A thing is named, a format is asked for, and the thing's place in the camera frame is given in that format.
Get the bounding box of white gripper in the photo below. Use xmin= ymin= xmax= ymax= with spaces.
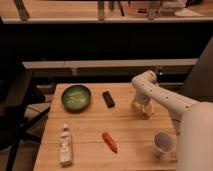
xmin=133 ymin=93 xmax=152 ymax=110

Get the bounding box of white sponge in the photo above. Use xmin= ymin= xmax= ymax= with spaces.
xmin=141 ymin=103 xmax=153 ymax=117

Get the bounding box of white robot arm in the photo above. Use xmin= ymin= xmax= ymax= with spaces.
xmin=131 ymin=70 xmax=213 ymax=171

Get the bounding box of green ceramic bowl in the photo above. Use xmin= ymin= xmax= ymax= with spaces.
xmin=61 ymin=85 xmax=91 ymax=111

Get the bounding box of black rectangular block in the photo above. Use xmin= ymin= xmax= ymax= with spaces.
xmin=102 ymin=91 xmax=115 ymax=108

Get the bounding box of white paper cup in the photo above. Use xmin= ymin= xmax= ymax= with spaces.
xmin=152 ymin=132 xmax=174 ymax=157

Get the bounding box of orange carrot toy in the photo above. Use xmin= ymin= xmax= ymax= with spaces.
xmin=102 ymin=132 xmax=118 ymax=153

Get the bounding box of wooden table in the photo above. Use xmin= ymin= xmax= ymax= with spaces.
xmin=33 ymin=83 xmax=176 ymax=171

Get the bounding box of white plastic bottle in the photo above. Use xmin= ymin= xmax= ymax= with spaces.
xmin=60 ymin=124 xmax=72 ymax=167

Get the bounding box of black office chair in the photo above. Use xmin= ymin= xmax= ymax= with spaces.
xmin=0 ymin=63 xmax=50 ymax=171

